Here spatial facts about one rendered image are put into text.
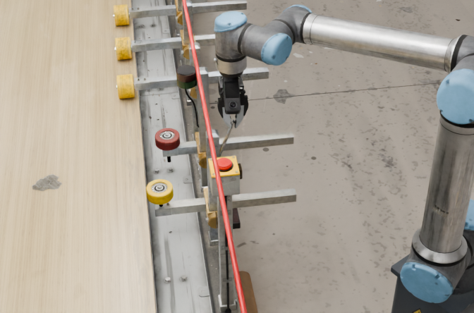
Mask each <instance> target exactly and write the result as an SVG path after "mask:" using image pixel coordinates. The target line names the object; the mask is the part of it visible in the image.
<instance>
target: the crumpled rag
mask: <svg viewBox="0 0 474 313"><path fill-rule="evenodd" d="M58 178H59V177H58V176H55V175H54V174H51V175H48V176H45V177H44V178H40V179H39V180H38V181H37V182H36V183H35V184H34V185H32V189H33V190H40V191H44V190H46V189H51V190H55V189H59V188H60V187H59V186H60V185H62V183H61V182H59V181H57V180H58Z"/></svg>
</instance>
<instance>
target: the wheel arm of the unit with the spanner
mask: <svg viewBox="0 0 474 313"><path fill-rule="evenodd" d="M223 141H224V138H221V139H219V150H220V149H221V146H222V143H223ZM293 142H294V136H293V132H287V133H272V134H265V135H251V136H243V137H229V138H228V140H227V142H226V145H225V147H224V150H223V151H226V150H234V149H248V148H256V147H270V146H277V145H292V144H293ZM162 154H163V157H172V156H178V155H184V154H197V145H196V141H191V142H180V145H179V146H178V147H177V148H175V149H173V150H170V151H164V150H162Z"/></svg>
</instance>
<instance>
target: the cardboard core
mask: <svg viewBox="0 0 474 313"><path fill-rule="evenodd" d="M239 274H240V277H241V284H242V288H243V294H244V298H245V306H246V309H247V313H258V312H257V306H256V302H255V296H254V292H253V286H252V282H251V278H250V274H249V273H248V272H246V271H239Z"/></svg>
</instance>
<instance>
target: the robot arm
mask: <svg viewBox="0 0 474 313"><path fill-rule="evenodd" d="M247 20H248V19H247V18H246V15H245V14H244V13H241V12H238V11H229V12H225V13H223V14H221V15H219V16H217V18H216V19H215V22H214V33H215V52H216V58H214V61H216V67H217V70H218V71H219V73H220V74H221V75H222V76H219V77H218V88H219V95H220V98H218V102H217V107H218V111H219V113H220V115H221V117H222V118H223V120H224V122H225V124H226V125H227V126H228V127H229V128H230V129H232V124H231V116H230V115H231V114H235V118H236V120H235V128H237V127H238V126H239V125H240V123H241V121H242V120H243V118H244V116H245V114H246V112H247V110H248V96H247V95H244V94H245V90H244V85H243V80H242V77H241V75H242V74H243V71H244V70H245V69H246V68H247V56H248V57H250V58H252V59H256V60H258V61H262V62H264V63H266V64H269V65H273V66H280V65H281V64H283V63H284V62H285V61H286V60H287V58H288V57H289V55H290V53H291V50H292V45H294V44H295V43H296V42H299V43H302V44H313V45H317V46H321V47H327V48H331V49H338V50H342V51H347V52H351V53H355V54H362V55H366V56H372V57H376V58H380V59H386V60H390V61H396V62H400V63H407V64H411V65H414V66H421V67H425V68H431V69H435V70H441V71H445V72H447V73H448V75H447V76H446V77H445V79H443V81H442V83H441V85H440V86H439V89H438V92H437V106H438V109H440V112H439V114H440V118H439V126H438V131H437V139H436V143H435V148H434V156H433V160H432V168H431V173H430V181H429V185H428V190H427V198H426V203H425V210H424V215H423V223H422V227H421V228H419V229H418V230H417V231H416V232H415V233H414V235H413V239H412V244H411V252H410V255H409V257H408V259H407V261H406V263H405V264H404V265H403V266H402V270H401V273H400V277H401V282H402V284H403V285H404V287H405V288H406V289H407V290H408V291H409V292H410V293H412V294H413V295H414V296H416V297H417V298H419V299H421V300H424V301H426V302H433V303H441V302H444V301H445V300H447V299H448V298H449V296H450V295H460V294H464V293H468V292H470V291H471V290H473V289H474V200H472V199H471V198H470V196H471V192H472V189H473V183H474V37H473V36H470V35H460V36H459V37H457V38H456V39H452V38H447V37H440V36H435V35H428V34H423V33H419V32H412V31H407V30H400V29H396V28H392V27H385V26H380V25H373V24H368V23H361V22H357V21H352V20H345V19H340V18H333V17H329V16H322V15H317V14H316V13H313V12H312V11H311V10H310V9H309V8H308V7H306V6H304V5H300V4H296V5H292V6H290V7H288V8H286V9H285V10H284V11H283V12H282V13H281V14H280V15H279V16H277V17H276V18H275V19H274V20H273V21H272V22H270V23H268V24H267V25H266V26H265V27H260V26H258V25H253V24H251V23H247ZM238 77H240V78H238ZM220 78H221V79H220Z"/></svg>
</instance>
